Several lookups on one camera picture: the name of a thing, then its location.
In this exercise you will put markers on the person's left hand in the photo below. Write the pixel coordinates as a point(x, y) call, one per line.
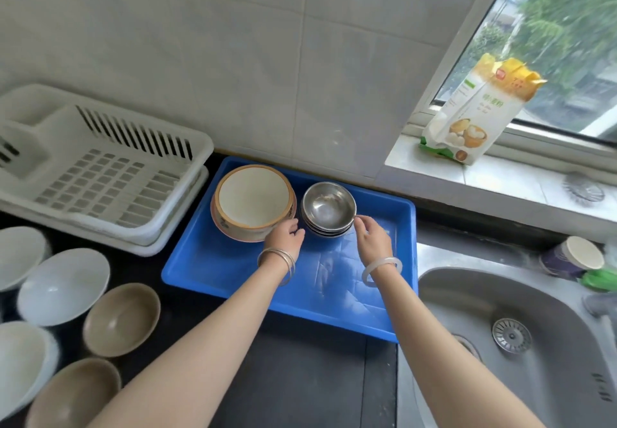
point(284, 239)

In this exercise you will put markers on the large white bowl black print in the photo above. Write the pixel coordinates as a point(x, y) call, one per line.
point(24, 365)

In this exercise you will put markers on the plain white bowl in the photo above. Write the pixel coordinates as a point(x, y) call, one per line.
point(62, 285)
point(19, 256)

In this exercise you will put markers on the orange rimmed cream bowl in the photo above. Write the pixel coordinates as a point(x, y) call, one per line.
point(253, 196)

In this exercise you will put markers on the steel wool scrubber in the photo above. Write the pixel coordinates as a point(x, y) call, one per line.
point(583, 187)

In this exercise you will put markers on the grey window frame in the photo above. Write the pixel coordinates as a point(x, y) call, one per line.
point(463, 42)

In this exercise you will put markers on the person's right forearm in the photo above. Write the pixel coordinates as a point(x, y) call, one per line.
point(448, 370)

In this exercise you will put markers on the round metal sink strainer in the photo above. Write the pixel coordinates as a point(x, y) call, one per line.
point(512, 336)

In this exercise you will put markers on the silver wrist bangles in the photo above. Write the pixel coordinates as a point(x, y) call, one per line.
point(272, 251)

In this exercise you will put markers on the white plastic dish rack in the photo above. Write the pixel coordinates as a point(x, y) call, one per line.
point(53, 124)

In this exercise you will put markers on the tan bowl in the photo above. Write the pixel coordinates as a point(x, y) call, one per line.
point(120, 319)
point(72, 394)

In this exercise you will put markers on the white drip tray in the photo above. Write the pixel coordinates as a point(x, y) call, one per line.
point(154, 249)

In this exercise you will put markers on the pink rimmed elephant plate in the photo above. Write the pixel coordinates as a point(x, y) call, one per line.
point(241, 236)

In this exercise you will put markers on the person's left forearm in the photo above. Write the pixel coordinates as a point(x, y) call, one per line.
point(202, 355)

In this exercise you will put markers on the person's right hand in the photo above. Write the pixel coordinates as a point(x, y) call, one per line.
point(376, 244)

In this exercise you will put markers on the white tiled windowsill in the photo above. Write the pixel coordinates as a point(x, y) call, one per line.
point(506, 177)

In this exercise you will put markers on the stainless steel sink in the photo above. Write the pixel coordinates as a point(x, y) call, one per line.
point(554, 394)

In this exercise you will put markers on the green plastic container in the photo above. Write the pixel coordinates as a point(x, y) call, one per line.
point(600, 280)

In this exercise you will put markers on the purple white paper cup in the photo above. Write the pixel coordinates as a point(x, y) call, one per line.
point(561, 261)

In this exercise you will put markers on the blue plastic tray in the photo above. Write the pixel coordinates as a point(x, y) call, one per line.
point(231, 268)

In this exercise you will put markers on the white jade bangle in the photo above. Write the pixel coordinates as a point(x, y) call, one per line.
point(385, 261)

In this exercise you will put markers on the grey metal faucet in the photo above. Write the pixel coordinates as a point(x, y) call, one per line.
point(600, 303)

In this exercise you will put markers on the white yellow flour bag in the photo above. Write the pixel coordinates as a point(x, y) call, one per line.
point(477, 114)

